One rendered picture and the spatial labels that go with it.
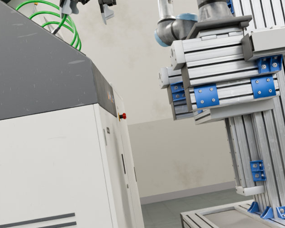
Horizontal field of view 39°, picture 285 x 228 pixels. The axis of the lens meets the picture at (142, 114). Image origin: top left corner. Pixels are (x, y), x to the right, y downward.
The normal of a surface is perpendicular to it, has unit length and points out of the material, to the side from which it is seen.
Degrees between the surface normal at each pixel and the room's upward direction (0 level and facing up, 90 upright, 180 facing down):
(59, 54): 90
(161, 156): 90
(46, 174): 90
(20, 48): 90
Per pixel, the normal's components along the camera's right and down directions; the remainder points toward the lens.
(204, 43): 0.06, -0.10
